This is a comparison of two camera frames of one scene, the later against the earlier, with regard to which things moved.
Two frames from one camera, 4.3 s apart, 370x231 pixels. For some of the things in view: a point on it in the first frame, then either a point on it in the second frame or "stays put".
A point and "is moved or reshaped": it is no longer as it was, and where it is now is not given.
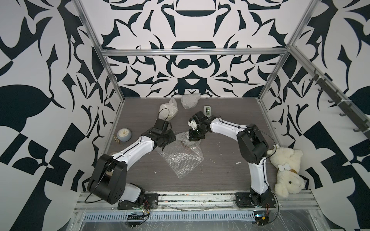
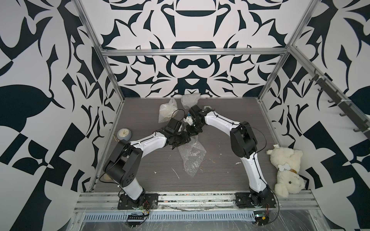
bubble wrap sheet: [183, 155] is moved or reshaped
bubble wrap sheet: [190, 101] stays put
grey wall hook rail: [348, 110] stays put
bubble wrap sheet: [168, 110] stays put
